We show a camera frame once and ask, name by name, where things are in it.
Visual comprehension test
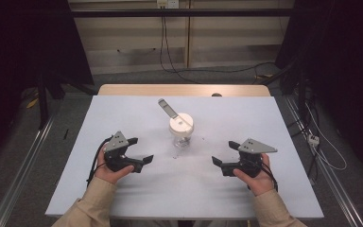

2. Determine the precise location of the person's right hand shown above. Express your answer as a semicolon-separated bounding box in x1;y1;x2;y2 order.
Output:
232;152;275;198

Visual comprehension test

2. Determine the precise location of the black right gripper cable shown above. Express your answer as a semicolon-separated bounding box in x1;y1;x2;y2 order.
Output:
247;159;279;193

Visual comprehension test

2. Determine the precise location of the clear cup with white lid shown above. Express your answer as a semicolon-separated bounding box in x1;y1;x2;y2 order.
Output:
157;97;196;149

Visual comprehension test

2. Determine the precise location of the yellow floor tape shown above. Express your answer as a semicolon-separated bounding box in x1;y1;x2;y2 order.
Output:
26;96;41;110

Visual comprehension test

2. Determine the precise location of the black power cable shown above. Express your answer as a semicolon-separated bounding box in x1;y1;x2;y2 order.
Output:
159;8;190;77
162;8;202;85

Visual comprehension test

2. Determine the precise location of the person's left hand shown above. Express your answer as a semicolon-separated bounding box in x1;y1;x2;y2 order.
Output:
94;143;136;185

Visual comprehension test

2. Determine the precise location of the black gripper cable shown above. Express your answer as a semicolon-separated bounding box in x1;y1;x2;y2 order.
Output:
85;136;113;187
247;159;279;193

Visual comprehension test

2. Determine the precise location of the black horizontal bar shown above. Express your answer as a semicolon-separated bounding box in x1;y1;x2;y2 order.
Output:
70;8;295;18

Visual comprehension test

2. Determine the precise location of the white power strip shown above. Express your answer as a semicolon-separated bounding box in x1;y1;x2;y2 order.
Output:
307;133;320;148

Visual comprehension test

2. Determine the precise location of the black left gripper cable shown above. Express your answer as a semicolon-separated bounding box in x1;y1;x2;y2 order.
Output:
85;136;113;187

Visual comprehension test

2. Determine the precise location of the black curtain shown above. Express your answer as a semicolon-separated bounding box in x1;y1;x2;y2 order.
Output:
275;0;363;183
0;0;95;165

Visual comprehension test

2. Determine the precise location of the aluminium floor rail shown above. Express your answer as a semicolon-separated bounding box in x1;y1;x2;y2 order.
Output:
0;115;57;227
284;96;363;227

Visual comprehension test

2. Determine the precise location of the white wall socket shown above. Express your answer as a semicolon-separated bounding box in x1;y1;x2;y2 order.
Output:
156;0;181;9

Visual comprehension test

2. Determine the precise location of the white cable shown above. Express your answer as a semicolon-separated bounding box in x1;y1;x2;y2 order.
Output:
304;103;348;172

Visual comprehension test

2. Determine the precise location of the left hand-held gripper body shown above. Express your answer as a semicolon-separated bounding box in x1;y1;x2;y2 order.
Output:
103;131;137;173

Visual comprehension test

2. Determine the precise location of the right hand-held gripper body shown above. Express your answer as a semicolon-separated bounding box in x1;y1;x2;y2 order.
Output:
221;137;279;179

